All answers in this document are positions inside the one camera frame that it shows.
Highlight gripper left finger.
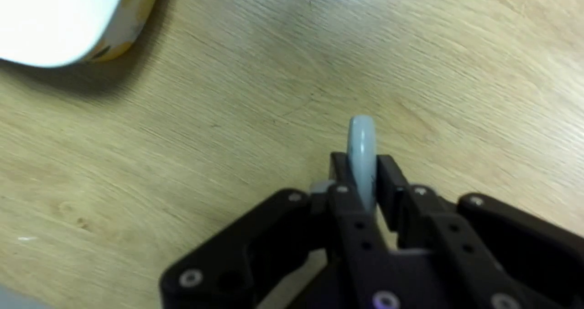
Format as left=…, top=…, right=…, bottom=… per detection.
left=158, top=152, right=379, bottom=309

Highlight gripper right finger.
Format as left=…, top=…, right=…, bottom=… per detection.
left=376, top=154, right=584, bottom=309

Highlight white bowl with yellow print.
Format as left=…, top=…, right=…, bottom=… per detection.
left=0, top=0, right=162, bottom=68

